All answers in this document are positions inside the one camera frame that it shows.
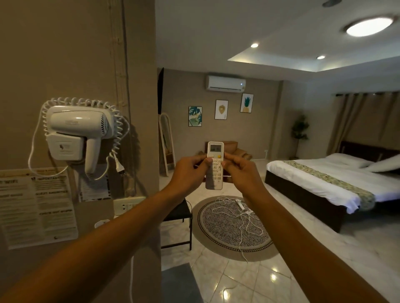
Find framed gold fruit picture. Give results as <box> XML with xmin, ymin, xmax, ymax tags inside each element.
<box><xmin>214</xmin><ymin>99</ymin><xmax>229</xmax><ymax>120</ymax></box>

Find person's left forearm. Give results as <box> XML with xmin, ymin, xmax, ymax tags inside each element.
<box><xmin>0</xmin><ymin>187</ymin><xmax>185</xmax><ymax>303</ymax></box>

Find small patterned notice sheet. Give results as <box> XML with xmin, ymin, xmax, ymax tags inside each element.
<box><xmin>76</xmin><ymin>165</ymin><xmax>112</xmax><ymax>203</ymax></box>

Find yellow bordered rules notice sheet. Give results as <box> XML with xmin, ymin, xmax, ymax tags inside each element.
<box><xmin>0</xmin><ymin>168</ymin><xmax>79</xmax><ymax>250</ymax></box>

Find tangled white cable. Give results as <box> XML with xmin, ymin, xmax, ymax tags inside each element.
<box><xmin>211</xmin><ymin>196</ymin><xmax>265</xmax><ymax>264</ymax></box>

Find round patterned rug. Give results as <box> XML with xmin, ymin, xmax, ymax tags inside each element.
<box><xmin>191</xmin><ymin>196</ymin><xmax>279</xmax><ymax>262</ymax></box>

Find person's right hand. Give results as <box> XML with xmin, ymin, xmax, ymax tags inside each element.
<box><xmin>222</xmin><ymin>152</ymin><xmax>266</xmax><ymax>204</ymax></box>

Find brown leather armchair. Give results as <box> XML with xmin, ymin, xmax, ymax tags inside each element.
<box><xmin>198</xmin><ymin>141</ymin><xmax>253</xmax><ymax>184</ymax></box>

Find black wall television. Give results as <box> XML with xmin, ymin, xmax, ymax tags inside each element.
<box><xmin>157</xmin><ymin>67</ymin><xmax>165</xmax><ymax>115</ymax></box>

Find white wall socket switch plate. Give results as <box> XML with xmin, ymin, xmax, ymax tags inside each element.
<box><xmin>113</xmin><ymin>196</ymin><xmax>147</xmax><ymax>216</ymax></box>

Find potted green plant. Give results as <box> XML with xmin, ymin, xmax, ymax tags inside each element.
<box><xmin>290</xmin><ymin>114</ymin><xmax>310</xmax><ymax>160</ymax></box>

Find black stool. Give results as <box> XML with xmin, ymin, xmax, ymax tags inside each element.
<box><xmin>161</xmin><ymin>199</ymin><xmax>193</xmax><ymax>251</ymax></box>

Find patterned bed runner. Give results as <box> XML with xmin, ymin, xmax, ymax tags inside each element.
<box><xmin>282</xmin><ymin>160</ymin><xmax>375</xmax><ymax>211</ymax></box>

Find white AC remote control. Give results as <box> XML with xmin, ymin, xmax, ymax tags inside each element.
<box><xmin>205</xmin><ymin>141</ymin><xmax>225</xmax><ymax>190</ymax></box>

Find white hair dryer wall mount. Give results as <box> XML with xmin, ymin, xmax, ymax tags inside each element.
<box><xmin>43</xmin><ymin>104</ymin><xmax>116</xmax><ymax>162</ymax></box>

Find grey floor mat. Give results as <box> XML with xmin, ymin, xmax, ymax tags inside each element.
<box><xmin>161</xmin><ymin>263</ymin><xmax>204</xmax><ymax>303</ymax></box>

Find round ceiling lamp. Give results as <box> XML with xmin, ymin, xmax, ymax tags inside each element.
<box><xmin>342</xmin><ymin>15</ymin><xmax>398</xmax><ymax>38</ymax></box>

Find framed green leaf picture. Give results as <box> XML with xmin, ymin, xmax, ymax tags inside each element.
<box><xmin>188</xmin><ymin>106</ymin><xmax>203</xmax><ymax>127</ymax></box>

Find white pillow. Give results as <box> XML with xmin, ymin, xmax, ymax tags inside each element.
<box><xmin>325</xmin><ymin>153</ymin><xmax>374</xmax><ymax>169</ymax></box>
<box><xmin>364</xmin><ymin>154</ymin><xmax>400</xmax><ymax>173</ymax></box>

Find framed pineapple picture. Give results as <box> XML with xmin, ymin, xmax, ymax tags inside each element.
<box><xmin>240</xmin><ymin>93</ymin><xmax>254</xmax><ymax>114</ymax></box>

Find arched standing mirror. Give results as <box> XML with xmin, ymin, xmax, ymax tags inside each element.
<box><xmin>158</xmin><ymin>113</ymin><xmax>176</xmax><ymax>177</ymax></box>

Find beige curtains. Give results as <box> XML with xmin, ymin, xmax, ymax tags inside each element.
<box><xmin>326</xmin><ymin>91</ymin><xmax>400</xmax><ymax>156</ymax></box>

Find person's left hand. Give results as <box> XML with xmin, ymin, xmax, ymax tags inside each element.
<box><xmin>167</xmin><ymin>154</ymin><xmax>214</xmax><ymax>204</ymax></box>

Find person's right forearm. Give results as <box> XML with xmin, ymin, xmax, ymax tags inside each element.
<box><xmin>243</xmin><ymin>190</ymin><xmax>390</xmax><ymax>303</ymax></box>

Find bed with white sheets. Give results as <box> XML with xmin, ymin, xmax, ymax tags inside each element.
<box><xmin>265</xmin><ymin>141</ymin><xmax>400</xmax><ymax>233</ymax></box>

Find white wall air conditioner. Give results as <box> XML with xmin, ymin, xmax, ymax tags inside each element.
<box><xmin>205</xmin><ymin>74</ymin><xmax>247</xmax><ymax>93</ymax></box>

